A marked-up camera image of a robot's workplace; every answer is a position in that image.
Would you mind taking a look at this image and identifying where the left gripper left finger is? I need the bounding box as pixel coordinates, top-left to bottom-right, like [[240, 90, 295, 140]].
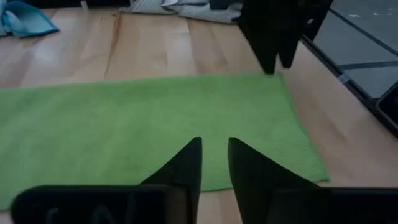
[[139, 136, 203, 224]]

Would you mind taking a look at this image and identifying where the green microfiber towel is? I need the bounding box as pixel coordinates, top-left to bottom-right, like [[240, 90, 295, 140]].
[[0, 71, 330, 212]]

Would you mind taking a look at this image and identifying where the grey waffle microfiber towel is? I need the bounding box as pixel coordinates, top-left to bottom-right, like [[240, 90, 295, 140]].
[[119, 0, 244, 25]]

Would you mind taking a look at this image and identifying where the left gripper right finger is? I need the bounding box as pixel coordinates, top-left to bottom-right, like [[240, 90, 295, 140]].
[[228, 136, 318, 224]]

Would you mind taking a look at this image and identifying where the light blue microfiber towel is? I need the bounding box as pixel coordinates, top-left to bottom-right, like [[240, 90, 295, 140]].
[[0, 0, 60, 38]]

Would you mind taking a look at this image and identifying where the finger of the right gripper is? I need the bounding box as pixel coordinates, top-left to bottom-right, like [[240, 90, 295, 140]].
[[239, 18, 277, 75], [278, 18, 301, 68]]

